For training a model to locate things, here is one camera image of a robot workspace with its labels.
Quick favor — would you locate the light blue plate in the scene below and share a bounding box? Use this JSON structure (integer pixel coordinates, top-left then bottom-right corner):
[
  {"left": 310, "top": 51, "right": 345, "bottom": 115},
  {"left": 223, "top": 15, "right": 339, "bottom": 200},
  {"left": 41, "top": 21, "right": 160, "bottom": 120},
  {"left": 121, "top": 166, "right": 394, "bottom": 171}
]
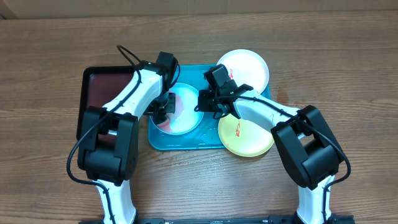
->
[{"left": 155, "top": 83, "right": 204, "bottom": 135}]

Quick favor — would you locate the yellow plate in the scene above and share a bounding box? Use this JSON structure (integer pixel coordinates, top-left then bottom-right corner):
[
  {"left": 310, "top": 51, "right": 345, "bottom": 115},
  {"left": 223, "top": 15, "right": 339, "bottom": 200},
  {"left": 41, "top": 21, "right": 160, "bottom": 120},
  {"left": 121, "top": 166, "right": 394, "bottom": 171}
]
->
[{"left": 218, "top": 114, "right": 274, "bottom": 157}]

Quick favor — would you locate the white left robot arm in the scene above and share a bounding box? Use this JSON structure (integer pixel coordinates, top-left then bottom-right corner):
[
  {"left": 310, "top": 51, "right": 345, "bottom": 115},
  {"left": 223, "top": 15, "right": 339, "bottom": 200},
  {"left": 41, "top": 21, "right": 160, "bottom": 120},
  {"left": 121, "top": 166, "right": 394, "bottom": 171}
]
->
[{"left": 67, "top": 52, "right": 179, "bottom": 223}]

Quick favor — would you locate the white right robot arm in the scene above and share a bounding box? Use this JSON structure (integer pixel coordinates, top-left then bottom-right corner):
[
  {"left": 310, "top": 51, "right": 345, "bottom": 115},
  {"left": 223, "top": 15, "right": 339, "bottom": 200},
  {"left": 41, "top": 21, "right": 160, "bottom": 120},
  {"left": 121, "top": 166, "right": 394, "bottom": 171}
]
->
[{"left": 195, "top": 64, "right": 351, "bottom": 223}]

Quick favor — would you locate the teal plastic tray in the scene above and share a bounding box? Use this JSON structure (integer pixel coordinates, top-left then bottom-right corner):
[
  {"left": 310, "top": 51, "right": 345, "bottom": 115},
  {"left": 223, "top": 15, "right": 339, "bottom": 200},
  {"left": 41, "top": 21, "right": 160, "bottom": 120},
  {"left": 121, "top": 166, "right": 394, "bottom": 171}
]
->
[{"left": 147, "top": 64, "right": 272, "bottom": 151}]

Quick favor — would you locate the black rectangular tray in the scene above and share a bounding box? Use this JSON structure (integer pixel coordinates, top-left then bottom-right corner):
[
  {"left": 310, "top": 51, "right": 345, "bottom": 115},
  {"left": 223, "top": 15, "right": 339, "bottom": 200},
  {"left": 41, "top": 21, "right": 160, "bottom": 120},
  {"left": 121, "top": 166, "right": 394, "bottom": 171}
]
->
[{"left": 76, "top": 65, "right": 134, "bottom": 140}]

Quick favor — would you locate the white plate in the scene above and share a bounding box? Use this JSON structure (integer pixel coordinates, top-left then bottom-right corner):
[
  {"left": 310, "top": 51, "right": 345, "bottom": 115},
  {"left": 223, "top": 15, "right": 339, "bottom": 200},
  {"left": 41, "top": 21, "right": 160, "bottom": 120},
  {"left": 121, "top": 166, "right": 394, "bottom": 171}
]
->
[{"left": 217, "top": 49, "right": 270, "bottom": 93}]

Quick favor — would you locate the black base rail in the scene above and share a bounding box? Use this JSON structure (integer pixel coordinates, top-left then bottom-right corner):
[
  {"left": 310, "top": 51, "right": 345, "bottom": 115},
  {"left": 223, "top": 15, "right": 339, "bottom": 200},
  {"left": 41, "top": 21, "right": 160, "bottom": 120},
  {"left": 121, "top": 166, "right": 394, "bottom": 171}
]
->
[{"left": 79, "top": 213, "right": 355, "bottom": 224}]

